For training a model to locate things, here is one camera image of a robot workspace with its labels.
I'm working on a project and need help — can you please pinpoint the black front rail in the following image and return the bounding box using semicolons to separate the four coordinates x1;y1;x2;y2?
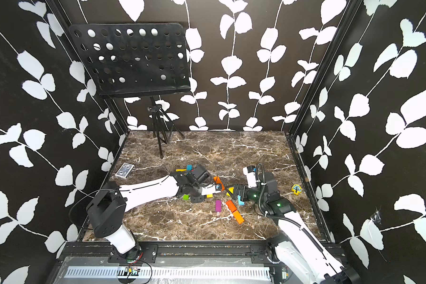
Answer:
60;240;282;265

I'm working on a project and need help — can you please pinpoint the yellow tape roll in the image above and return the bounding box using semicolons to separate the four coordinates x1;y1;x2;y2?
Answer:
291;184;302;195

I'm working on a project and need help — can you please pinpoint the white perforated strip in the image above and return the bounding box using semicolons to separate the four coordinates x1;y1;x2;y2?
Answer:
62;266;271;280

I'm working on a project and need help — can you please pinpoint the black music stand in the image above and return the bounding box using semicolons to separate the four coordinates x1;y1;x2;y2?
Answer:
69;22;191;145

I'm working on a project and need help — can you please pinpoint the red block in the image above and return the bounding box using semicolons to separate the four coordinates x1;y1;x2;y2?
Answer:
226;200;237;213

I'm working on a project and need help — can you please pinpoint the purple block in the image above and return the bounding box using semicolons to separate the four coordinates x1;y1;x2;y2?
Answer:
215;200;222;217

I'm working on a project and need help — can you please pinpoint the light blue block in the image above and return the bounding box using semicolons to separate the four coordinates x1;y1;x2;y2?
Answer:
237;195;244;206

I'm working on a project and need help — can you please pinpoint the orange block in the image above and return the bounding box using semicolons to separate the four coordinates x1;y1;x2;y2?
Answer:
214;176;225;191
233;210;244;224

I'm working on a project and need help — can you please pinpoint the orange block front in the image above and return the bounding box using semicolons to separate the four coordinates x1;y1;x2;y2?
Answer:
233;210;244;224

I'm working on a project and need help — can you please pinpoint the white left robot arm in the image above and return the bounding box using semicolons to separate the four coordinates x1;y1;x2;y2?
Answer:
86;165;223;265

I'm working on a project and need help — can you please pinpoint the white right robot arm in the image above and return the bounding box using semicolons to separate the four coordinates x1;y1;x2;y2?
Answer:
224;163;362;284

